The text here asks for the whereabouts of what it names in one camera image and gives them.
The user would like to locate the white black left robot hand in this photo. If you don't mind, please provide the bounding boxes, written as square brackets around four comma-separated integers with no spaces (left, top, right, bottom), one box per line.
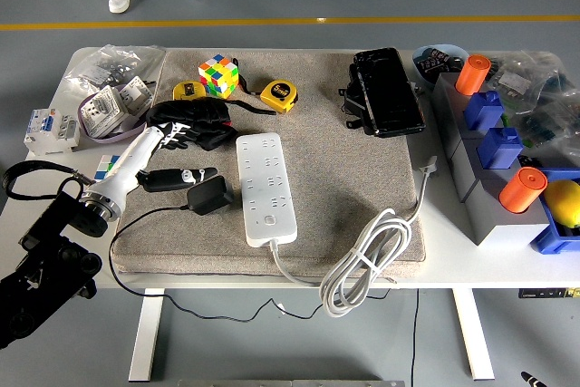
[90,120,218,214]

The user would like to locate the black tape measure strap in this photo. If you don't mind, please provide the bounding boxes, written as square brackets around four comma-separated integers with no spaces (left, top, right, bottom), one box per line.
[225,99,277,115]
[233,58,250,93]

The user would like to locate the white power strip cable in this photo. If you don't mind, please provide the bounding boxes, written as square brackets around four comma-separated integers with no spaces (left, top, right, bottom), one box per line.
[269,155,440,319]

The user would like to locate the black parts packets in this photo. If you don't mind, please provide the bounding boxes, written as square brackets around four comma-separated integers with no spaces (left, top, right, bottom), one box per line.
[417,49,466,78]

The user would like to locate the black table control panel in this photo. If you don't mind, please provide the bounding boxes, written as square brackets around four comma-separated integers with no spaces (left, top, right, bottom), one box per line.
[518,287,580,300]

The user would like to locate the blue bin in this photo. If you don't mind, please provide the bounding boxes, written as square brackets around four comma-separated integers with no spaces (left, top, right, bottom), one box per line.
[528,168,580,256]

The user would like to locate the black flat device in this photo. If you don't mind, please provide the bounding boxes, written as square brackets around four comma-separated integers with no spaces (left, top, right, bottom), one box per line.
[353,46,427,138]

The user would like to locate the blue block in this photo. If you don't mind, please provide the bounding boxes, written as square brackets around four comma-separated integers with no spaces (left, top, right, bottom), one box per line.
[476,127,525,171]
[462,90,506,132]

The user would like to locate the yellow lemon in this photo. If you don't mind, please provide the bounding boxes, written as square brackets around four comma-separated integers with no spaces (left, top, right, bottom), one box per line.
[542,179,580,229]

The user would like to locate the black cloth pouch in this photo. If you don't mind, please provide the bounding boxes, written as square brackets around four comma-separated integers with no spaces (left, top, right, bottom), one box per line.
[145,99,239,151]

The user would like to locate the hanging black cable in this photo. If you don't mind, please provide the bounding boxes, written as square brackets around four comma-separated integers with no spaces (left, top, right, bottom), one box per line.
[410,289,421,387]

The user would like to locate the orange cylinder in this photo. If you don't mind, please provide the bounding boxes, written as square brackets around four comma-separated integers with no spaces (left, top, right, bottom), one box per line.
[454,54,492,96]
[498,166,549,215]

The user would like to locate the black bracket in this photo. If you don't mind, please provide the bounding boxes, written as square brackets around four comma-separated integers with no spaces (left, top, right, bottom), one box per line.
[338,63,371,132]

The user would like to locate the grey-brown mat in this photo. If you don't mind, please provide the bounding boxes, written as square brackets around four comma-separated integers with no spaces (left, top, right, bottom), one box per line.
[111,49,427,277]

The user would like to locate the yellow tape measure red label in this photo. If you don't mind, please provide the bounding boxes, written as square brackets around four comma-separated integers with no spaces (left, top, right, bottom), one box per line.
[259,79,299,115]

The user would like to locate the black plug adapter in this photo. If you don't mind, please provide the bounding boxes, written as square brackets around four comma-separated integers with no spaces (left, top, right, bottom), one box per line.
[187,174,236,216]

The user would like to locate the light blue bowl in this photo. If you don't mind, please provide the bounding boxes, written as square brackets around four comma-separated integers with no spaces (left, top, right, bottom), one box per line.
[411,44,470,89]

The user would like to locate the clear bag of parts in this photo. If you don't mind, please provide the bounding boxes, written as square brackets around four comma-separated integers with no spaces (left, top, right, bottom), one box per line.
[507,87,580,161]
[487,50,570,111]

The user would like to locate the white circuit breaker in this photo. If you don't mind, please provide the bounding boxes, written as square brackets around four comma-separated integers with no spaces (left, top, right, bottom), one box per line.
[23,107,82,156]

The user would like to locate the thin black plug cord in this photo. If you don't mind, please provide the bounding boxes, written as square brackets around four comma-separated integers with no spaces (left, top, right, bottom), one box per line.
[107,204,404,324]

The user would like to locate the yellow tape measure black label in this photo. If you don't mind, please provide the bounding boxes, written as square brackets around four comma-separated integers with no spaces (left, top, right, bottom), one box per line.
[172,81,206,102]

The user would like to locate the large colourful puzzle cube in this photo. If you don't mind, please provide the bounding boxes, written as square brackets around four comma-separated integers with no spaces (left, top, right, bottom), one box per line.
[198,53,240,100]

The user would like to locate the small colourful puzzle cube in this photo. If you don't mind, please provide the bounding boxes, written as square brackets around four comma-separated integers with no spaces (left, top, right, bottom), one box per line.
[92,154,122,184]

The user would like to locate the white wall socket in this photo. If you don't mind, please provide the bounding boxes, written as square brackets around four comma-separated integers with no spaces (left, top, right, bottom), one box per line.
[118,75,157,115]
[80,84,131,140]

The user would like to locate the white table leg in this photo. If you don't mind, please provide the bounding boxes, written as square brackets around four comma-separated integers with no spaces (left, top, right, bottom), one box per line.
[452,289,496,382]
[128,289,166,382]

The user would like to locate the white power strip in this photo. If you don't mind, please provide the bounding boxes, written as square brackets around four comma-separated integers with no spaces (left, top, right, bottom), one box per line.
[235,131,299,248]

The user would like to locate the clear bag of screws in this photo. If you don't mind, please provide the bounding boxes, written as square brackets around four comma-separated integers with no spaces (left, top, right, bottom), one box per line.
[63,44,167,98]

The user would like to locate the grey block holder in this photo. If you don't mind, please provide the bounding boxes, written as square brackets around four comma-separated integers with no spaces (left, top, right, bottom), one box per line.
[430,72,563,247]

